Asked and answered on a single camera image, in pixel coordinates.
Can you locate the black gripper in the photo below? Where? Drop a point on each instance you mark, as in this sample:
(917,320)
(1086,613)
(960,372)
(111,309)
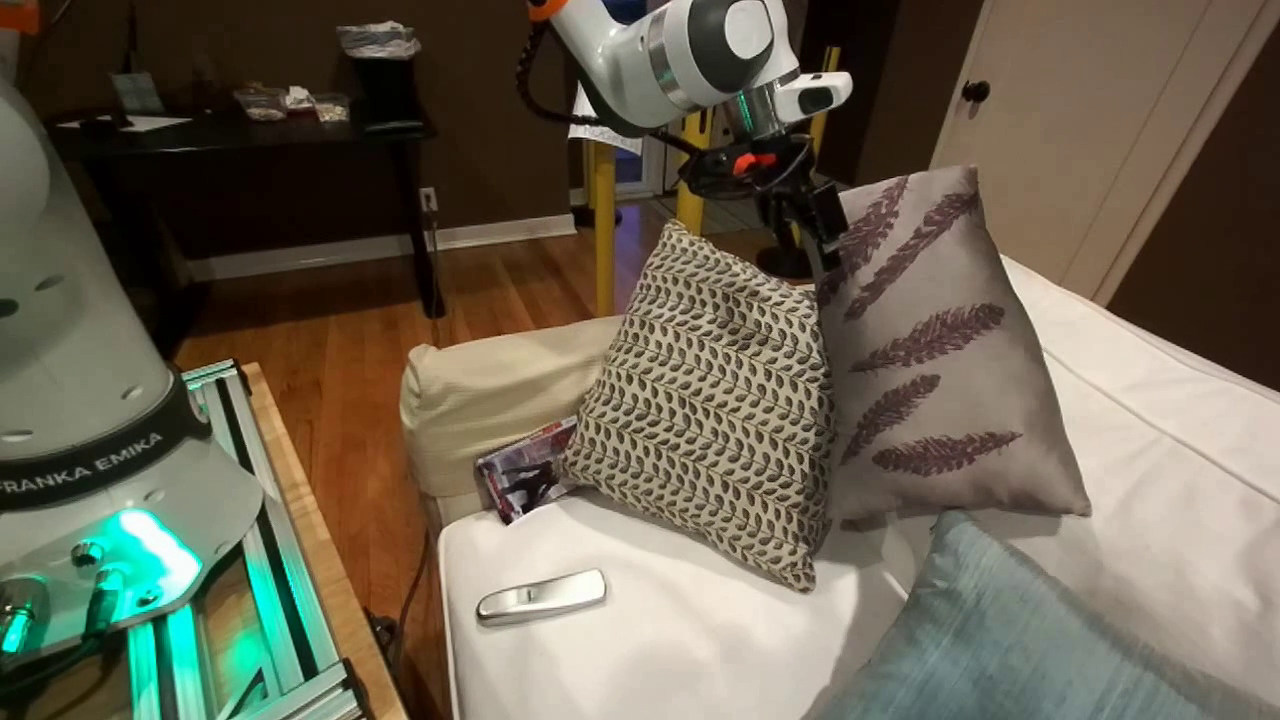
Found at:
(754,165)

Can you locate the brown leaf pattern pillow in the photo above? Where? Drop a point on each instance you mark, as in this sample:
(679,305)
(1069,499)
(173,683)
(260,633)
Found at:
(706,401)

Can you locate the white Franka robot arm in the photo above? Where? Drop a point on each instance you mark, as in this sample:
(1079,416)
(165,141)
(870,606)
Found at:
(81,372)

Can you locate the grey fern print pillow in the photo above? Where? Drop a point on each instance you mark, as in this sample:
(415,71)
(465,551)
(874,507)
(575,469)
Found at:
(934,372)

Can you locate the teal square pillow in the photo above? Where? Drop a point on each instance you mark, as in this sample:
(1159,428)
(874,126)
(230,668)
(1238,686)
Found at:
(987,640)

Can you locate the black door knob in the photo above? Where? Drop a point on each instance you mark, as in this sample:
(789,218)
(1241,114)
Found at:
(977,92)

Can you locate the white panel door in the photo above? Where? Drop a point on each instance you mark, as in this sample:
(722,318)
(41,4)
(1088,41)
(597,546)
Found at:
(1095,123)

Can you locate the beige sofa armrest cover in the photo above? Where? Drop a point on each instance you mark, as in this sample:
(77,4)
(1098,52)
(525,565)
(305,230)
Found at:
(493,386)

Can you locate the colourful magazine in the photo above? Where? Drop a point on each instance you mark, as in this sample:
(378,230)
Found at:
(521,469)

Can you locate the white sofa back cushion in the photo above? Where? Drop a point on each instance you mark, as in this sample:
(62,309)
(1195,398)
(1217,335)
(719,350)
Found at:
(1174,465)

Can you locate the white fabric sofa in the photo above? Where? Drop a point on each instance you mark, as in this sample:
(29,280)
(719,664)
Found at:
(667,652)

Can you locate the silver remote control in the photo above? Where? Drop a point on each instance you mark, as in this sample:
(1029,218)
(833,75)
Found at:
(543,592)

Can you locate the white baseboard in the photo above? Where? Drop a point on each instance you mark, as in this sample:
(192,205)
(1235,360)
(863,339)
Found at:
(373,245)

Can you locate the black box on desk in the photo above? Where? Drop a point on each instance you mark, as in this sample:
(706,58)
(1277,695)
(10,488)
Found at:
(385,92)

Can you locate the grey crumpled bag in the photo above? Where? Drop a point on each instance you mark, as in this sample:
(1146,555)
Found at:
(378,36)

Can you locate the small clutter on desk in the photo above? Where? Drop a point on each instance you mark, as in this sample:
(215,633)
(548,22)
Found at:
(284,101)

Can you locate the black side desk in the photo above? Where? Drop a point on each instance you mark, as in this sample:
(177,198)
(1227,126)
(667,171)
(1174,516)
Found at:
(267,141)

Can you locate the white wall outlet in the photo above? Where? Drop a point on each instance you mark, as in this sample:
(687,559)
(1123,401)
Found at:
(430,203)

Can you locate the small standing picture frame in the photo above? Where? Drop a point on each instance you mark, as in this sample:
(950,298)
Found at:
(138,92)

